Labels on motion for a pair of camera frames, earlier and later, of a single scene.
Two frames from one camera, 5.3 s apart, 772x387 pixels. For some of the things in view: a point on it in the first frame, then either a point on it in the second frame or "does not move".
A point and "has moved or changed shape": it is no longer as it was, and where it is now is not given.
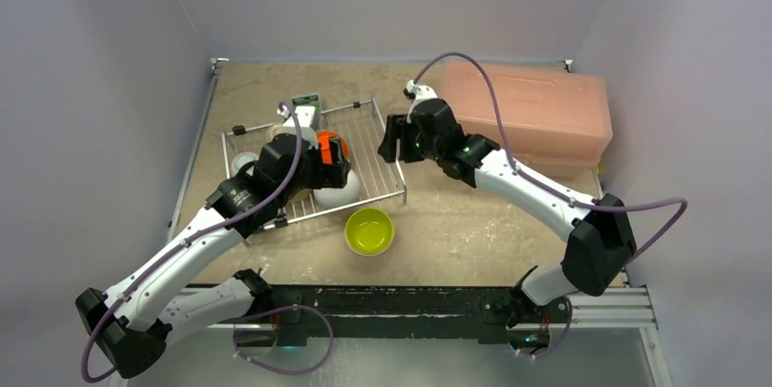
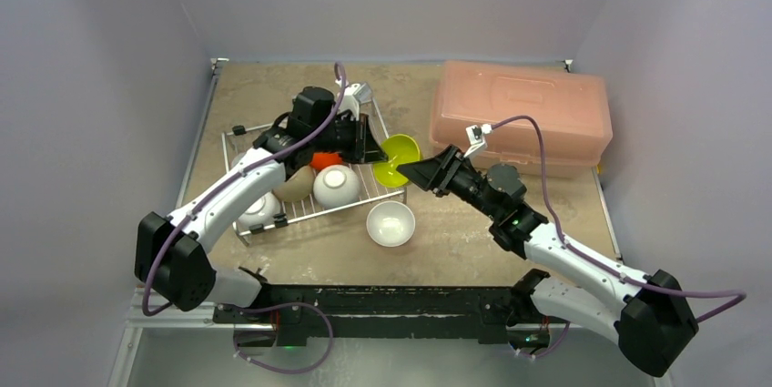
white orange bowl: [334, 198] does not move
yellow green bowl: [369, 232] to [400, 150]
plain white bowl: [239, 159] has moved or changed shape
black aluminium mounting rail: [407, 310] does not move
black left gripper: [332, 175] to [363, 147]
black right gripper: [393, 137] to [447, 168]
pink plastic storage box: [556, 116] does not move
